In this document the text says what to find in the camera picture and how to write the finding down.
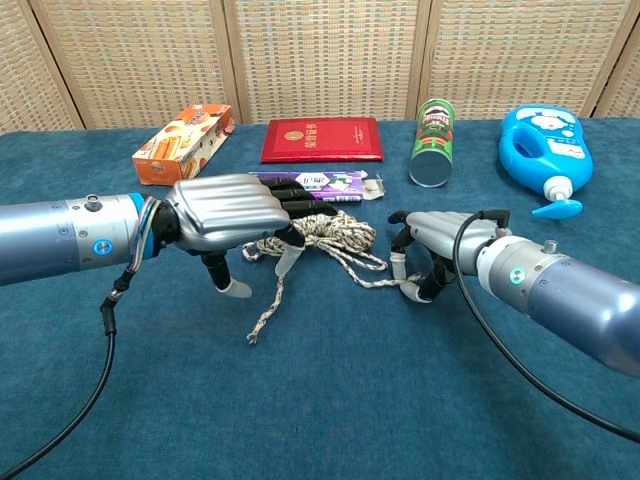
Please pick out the red certificate book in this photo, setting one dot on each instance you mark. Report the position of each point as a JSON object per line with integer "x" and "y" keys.
{"x": 322, "y": 140}

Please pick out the green Pringles can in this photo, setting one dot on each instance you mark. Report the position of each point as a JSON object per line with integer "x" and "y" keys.
{"x": 432, "y": 145}

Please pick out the blue carpet table mat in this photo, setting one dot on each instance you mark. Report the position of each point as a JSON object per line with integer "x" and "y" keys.
{"x": 300, "y": 400}

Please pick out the purple toothpaste box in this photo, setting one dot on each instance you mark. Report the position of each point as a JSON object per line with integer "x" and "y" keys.
{"x": 335, "y": 182}

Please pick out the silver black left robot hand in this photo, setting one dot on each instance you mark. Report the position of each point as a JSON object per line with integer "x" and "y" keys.
{"x": 225, "y": 210}

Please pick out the woven bamboo folding screen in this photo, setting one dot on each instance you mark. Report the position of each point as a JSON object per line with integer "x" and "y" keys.
{"x": 320, "y": 55}

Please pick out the blue pump detergent bottle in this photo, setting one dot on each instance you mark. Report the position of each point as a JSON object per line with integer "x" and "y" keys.
{"x": 545, "y": 145}

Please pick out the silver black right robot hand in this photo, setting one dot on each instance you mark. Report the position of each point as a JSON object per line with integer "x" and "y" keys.
{"x": 445, "y": 230}

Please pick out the orange biscuit box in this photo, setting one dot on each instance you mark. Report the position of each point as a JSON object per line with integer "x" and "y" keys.
{"x": 185, "y": 145}

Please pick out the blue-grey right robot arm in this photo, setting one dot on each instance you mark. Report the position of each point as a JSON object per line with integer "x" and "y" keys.
{"x": 570, "y": 295}

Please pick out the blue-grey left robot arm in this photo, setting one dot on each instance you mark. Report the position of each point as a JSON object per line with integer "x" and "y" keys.
{"x": 55, "y": 240}

